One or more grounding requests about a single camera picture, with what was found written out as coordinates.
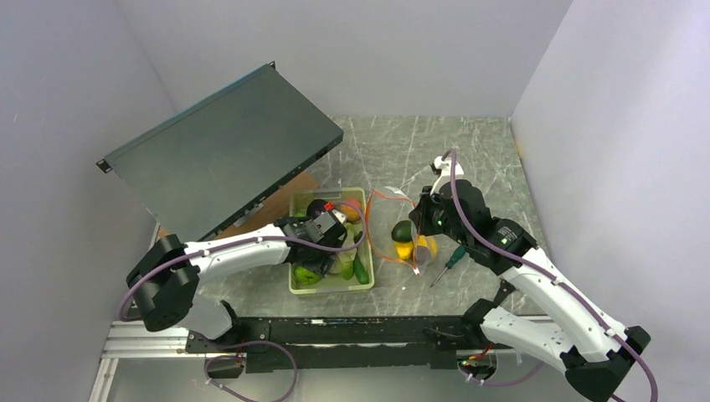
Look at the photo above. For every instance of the clear zip bag orange zipper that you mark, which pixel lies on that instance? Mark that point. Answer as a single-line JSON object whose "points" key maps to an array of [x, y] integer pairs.
{"points": [[385, 207]]}

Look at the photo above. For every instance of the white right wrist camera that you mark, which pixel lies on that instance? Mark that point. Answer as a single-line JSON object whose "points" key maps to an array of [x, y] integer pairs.
{"points": [[442, 169]]}

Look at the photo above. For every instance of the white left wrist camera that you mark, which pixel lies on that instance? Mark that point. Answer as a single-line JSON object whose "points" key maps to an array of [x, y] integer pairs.
{"points": [[331, 222]]}

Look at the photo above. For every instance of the white cauliflower with leaves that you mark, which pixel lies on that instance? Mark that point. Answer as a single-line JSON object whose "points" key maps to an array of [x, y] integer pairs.
{"points": [[343, 263]]}

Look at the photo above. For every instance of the green bell pepper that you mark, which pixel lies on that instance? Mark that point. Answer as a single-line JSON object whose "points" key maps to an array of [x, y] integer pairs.
{"points": [[304, 276]]}

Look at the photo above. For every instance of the green handled screwdriver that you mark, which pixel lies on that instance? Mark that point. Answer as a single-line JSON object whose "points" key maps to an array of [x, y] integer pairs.
{"points": [[459, 253]]}

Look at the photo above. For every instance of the dark green avocado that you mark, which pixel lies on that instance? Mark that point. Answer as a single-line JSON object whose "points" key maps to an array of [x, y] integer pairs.
{"points": [[404, 231]]}

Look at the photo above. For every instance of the dark grey rack server chassis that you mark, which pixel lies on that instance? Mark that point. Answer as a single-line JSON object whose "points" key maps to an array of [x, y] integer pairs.
{"points": [[201, 170]]}

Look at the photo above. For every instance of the aluminium frame rail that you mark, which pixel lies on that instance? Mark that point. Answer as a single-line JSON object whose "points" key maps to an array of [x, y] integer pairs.
{"points": [[130, 340]]}

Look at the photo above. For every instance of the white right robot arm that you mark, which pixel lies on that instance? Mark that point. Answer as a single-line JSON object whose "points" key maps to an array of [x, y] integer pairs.
{"points": [[591, 349]]}

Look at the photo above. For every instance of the dark purple eggplant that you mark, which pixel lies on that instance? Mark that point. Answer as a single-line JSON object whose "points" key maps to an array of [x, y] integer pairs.
{"points": [[317, 207]]}

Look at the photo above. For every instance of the light green plastic tray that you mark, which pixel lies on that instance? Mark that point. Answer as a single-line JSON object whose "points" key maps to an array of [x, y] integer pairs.
{"points": [[329, 283]]}

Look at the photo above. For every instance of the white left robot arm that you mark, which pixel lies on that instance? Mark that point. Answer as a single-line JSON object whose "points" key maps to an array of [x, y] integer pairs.
{"points": [[166, 282]]}

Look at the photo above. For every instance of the dark red plum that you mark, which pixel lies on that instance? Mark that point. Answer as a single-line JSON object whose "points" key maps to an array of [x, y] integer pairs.
{"points": [[422, 255]]}

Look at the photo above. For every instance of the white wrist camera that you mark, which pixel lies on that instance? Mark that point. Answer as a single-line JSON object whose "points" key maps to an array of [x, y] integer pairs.
{"points": [[331, 222], [442, 169]]}

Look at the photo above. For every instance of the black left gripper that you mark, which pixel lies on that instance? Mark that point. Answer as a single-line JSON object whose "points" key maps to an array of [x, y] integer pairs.
{"points": [[321, 265]]}

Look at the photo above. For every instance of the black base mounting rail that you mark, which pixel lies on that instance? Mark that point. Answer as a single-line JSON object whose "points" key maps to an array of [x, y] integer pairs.
{"points": [[267, 344]]}

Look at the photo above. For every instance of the orange red peach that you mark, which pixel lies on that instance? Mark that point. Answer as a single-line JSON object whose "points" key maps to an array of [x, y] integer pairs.
{"points": [[350, 208]]}

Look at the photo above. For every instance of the yellow corn cob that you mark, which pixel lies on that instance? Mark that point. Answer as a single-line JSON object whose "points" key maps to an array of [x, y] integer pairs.
{"points": [[404, 250]]}

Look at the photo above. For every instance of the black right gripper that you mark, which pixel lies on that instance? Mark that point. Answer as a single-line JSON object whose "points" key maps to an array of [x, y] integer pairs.
{"points": [[419, 214]]}

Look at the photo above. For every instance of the green cucumber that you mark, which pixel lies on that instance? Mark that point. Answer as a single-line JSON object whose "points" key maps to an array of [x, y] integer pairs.
{"points": [[359, 269]]}

